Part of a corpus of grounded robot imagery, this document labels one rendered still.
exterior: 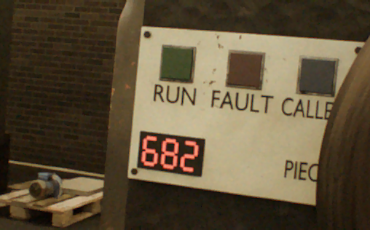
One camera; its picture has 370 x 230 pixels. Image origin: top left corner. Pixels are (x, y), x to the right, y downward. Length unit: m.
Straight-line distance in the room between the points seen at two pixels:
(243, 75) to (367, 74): 0.19
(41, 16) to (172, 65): 7.15
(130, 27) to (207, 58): 2.69
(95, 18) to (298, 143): 6.86
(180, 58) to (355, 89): 0.24
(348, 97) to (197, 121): 0.22
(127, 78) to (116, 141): 0.34
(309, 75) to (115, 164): 2.78
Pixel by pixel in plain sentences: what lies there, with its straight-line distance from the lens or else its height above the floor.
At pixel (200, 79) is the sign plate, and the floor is 1.18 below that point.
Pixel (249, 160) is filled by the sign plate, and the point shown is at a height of 1.10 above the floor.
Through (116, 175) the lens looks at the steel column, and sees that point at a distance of 3.43.
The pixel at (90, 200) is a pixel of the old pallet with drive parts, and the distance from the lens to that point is 5.32.
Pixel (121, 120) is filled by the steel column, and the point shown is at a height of 0.94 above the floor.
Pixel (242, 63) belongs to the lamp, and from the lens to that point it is 0.71.
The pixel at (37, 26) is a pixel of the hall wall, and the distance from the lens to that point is 7.88.
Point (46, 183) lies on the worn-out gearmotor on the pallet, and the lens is 5.14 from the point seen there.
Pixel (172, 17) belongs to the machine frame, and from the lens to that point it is 0.77.
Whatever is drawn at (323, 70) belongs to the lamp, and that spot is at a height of 1.21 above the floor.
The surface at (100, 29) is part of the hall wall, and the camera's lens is 7.47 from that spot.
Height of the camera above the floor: 1.18
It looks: 3 degrees down
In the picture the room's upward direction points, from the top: 6 degrees clockwise
